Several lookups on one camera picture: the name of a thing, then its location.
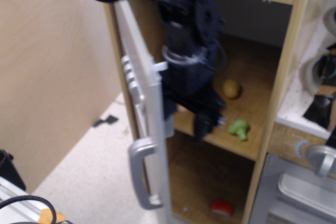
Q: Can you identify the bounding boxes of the silver ice dispenser panel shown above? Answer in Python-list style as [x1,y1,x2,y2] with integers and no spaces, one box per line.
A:
[121,55,144,106]

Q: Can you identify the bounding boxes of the black tape piece on floor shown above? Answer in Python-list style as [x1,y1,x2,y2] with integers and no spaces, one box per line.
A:
[92,115,118,127]

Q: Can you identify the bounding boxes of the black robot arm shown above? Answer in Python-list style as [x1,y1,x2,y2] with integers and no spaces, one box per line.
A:
[96,0,226,143]

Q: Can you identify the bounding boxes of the aluminium rail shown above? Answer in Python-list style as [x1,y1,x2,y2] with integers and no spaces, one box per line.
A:
[0,176,50,222]

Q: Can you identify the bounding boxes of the plywood board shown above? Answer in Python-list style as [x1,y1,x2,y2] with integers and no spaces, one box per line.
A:
[1,0,121,192]

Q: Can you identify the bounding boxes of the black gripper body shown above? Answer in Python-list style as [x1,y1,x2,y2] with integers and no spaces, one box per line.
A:
[161,48,225,126]

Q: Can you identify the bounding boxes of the silver oven door handle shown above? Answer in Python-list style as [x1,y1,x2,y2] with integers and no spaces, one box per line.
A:
[278,173,335,222]

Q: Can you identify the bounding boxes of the white speckled countertop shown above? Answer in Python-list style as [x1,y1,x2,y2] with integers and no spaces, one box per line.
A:
[276,0,335,140]

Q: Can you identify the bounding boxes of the yellow toy potato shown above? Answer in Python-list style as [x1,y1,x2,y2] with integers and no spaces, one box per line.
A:
[223,79,241,99]

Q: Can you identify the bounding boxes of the red toy can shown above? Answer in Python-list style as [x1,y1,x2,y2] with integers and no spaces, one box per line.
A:
[211,199,234,217]

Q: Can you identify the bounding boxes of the silver fridge door handle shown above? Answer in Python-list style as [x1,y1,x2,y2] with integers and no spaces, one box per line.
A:
[128,137,162,210]

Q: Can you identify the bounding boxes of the grey fridge door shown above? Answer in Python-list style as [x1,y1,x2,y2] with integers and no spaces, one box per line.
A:
[114,0,172,223]

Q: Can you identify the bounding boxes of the green toy broccoli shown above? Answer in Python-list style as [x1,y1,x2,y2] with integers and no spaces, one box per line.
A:
[228,119,249,141]

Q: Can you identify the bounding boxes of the black braided cable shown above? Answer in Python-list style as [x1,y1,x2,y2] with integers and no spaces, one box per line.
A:
[0,195,57,224]

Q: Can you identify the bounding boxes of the wooden toy kitchen frame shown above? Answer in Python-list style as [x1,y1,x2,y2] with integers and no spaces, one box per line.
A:
[109,0,325,223]

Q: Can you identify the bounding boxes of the grey oven door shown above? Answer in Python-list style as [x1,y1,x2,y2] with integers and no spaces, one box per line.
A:
[249,154,335,223]

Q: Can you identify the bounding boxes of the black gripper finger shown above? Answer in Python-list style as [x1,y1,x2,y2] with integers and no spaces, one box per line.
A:
[193,113,226,144]
[163,93,177,121]

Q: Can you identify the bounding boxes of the orange tape piece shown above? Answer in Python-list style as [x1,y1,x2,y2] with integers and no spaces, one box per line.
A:
[37,208,66,224]

